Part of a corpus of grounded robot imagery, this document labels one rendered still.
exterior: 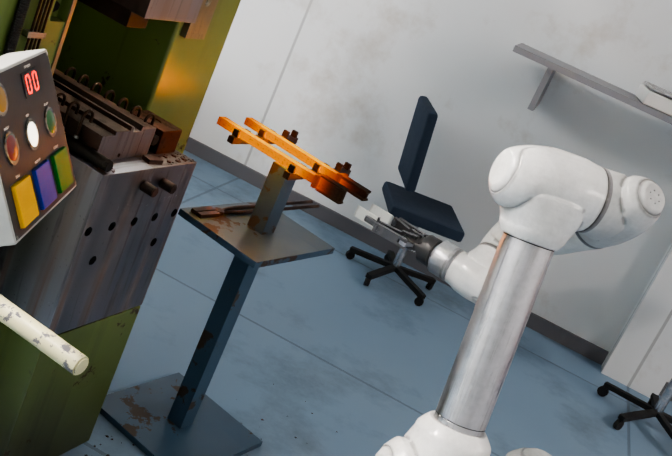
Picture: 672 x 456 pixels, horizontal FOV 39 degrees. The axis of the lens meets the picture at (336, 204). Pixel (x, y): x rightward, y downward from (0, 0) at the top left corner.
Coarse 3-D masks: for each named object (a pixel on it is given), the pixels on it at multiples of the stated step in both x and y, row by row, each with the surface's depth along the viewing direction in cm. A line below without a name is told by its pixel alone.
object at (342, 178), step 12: (252, 120) 274; (276, 144) 269; (288, 144) 267; (300, 156) 265; (312, 156) 265; (324, 168) 261; (336, 180) 258; (348, 180) 257; (348, 192) 257; (360, 192) 256
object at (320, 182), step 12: (228, 120) 264; (252, 144) 259; (264, 144) 257; (276, 156) 255; (288, 156) 256; (300, 168) 251; (312, 180) 248; (324, 180) 248; (324, 192) 248; (336, 192) 247
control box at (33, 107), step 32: (0, 64) 164; (32, 64) 172; (32, 96) 170; (0, 128) 155; (0, 160) 154; (32, 160) 167; (0, 192) 154; (64, 192) 181; (0, 224) 156; (32, 224) 164
